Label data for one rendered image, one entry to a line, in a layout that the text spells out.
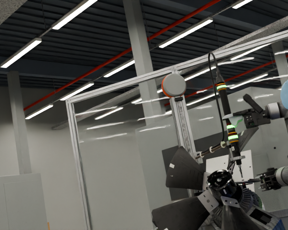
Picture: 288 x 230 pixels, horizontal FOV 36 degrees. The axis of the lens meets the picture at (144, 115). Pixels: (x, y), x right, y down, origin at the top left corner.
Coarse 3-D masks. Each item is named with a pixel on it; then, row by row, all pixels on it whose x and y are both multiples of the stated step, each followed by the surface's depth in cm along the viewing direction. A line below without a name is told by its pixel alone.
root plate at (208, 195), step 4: (204, 192) 204; (208, 192) 204; (200, 196) 204; (208, 196) 204; (212, 196) 204; (200, 200) 203; (204, 200) 204; (212, 200) 204; (216, 200) 204; (204, 204) 203; (208, 204) 203; (212, 204) 203; (216, 204) 204; (208, 208) 203; (212, 208) 203
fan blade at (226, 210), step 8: (224, 208) 191; (232, 208) 193; (240, 208) 195; (224, 216) 187; (232, 216) 188; (240, 216) 190; (248, 216) 193; (224, 224) 184; (232, 224) 185; (240, 224) 185; (248, 224) 187
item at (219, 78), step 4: (220, 76) 211; (216, 80) 212; (220, 80) 210; (232, 144) 204; (236, 144) 204; (232, 148) 204; (236, 148) 203; (236, 152) 203; (236, 156) 203; (236, 160) 203; (240, 160) 203; (236, 164) 204; (240, 164) 203
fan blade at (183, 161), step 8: (176, 152) 230; (184, 152) 225; (176, 160) 228; (184, 160) 224; (192, 160) 220; (176, 168) 226; (184, 168) 222; (192, 168) 218; (200, 168) 215; (168, 176) 229; (176, 176) 226; (184, 176) 222; (192, 176) 218; (200, 176) 215; (168, 184) 228; (176, 184) 225; (184, 184) 222; (192, 184) 218; (200, 184) 215
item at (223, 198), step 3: (222, 198) 197; (225, 198) 198; (228, 198) 199; (231, 198) 200; (228, 201) 197; (234, 201) 199; (237, 201) 200; (225, 204) 194; (228, 204) 195; (231, 204) 196; (234, 204) 197; (237, 204) 198
